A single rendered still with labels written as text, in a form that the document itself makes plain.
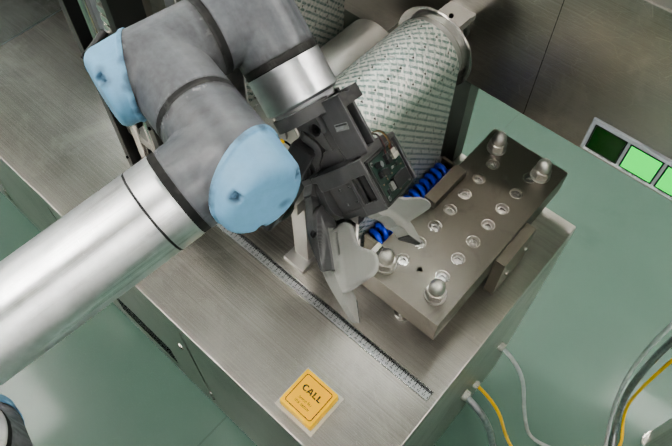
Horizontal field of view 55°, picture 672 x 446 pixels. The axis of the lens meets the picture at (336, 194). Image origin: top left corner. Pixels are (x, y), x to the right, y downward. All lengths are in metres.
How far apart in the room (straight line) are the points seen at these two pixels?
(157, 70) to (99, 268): 0.16
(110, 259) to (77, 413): 1.73
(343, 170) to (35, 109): 1.11
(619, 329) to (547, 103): 1.33
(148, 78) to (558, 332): 1.89
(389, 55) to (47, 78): 0.92
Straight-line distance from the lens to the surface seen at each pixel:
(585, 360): 2.26
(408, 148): 1.06
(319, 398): 1.12
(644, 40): 0.99
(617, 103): 1.07
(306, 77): 0.59
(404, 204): 0.68
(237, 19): 0.58
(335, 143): 0.61
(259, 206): 0.49
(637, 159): 1.11
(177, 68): 0.54
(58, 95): 1.62
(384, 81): 0.95
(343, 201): 0.62
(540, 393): 2.18
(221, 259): 1.26
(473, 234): 1.14
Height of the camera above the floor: 1.99
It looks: 56 degrees down
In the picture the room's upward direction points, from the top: straight up
